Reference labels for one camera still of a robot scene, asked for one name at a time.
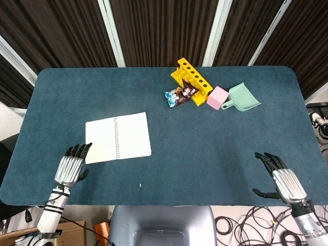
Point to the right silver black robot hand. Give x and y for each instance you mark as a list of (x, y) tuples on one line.
[(288, 183)]

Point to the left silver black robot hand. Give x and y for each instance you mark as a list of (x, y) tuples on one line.
[(67, 170)]

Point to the book with tan pages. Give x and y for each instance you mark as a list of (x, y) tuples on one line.
[(128, 135)]

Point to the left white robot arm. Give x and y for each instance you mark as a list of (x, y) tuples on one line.
[(52, 212)]

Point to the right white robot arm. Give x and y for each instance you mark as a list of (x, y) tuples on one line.
[(308, 223)]

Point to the cardboard box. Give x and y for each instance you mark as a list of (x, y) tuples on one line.
[(69, 233)]

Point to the black and white sneaker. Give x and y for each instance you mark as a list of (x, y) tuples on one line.
[(319, 125)]

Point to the orange foam piece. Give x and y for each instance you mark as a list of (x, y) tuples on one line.
[(102, 230)]

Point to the mint green dustpan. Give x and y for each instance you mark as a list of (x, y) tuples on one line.
[(243, 98)]

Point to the dark teal table cloth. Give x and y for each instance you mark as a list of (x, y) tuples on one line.
[(194, 153)]

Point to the grey robot torso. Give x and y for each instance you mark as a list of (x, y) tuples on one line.
[(161, 225)]

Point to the pink foam cube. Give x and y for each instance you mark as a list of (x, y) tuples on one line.
[(217, 98)]

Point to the blue and brown snack bag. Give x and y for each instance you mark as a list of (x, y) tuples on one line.
[(172, 98)]

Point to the purple and dark snack bag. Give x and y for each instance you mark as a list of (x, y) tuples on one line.
[(188, 91)]

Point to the yellow test tube rack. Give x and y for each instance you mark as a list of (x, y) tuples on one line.
[(196, 77)]

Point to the dark brown pleated curtain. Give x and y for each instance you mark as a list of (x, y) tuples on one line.
[(159, 30)]

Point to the white frame post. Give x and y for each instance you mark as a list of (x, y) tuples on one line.
[(111, 33), (270, 33), (217, 33), (15, 57)]

